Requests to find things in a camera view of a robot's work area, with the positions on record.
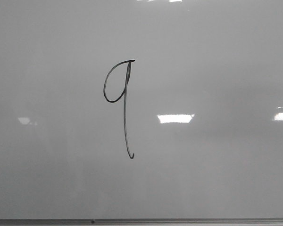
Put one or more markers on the grey aluminium whiteboard frame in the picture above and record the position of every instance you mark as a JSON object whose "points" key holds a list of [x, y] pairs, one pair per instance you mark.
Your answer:
{"points": [[145, 221]]}

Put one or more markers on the white whiteboard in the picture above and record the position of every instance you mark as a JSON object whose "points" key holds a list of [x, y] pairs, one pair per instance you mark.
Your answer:
{"points": [[141, 109]]}

